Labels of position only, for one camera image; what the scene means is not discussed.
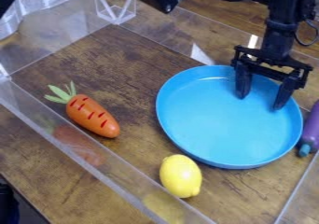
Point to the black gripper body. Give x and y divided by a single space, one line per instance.
271 61

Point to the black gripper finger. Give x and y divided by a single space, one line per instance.
288 86
243 80

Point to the blue round tray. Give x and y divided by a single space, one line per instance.
223 131

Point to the purple toy eggplant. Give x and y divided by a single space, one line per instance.
310 135

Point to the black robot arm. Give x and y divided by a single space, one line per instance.
288 11

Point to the yellow toy lemon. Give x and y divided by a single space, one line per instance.
180 176

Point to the orange toy carrot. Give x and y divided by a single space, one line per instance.
84 111

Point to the clear acrylic enclosure wall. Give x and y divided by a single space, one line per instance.
118 48

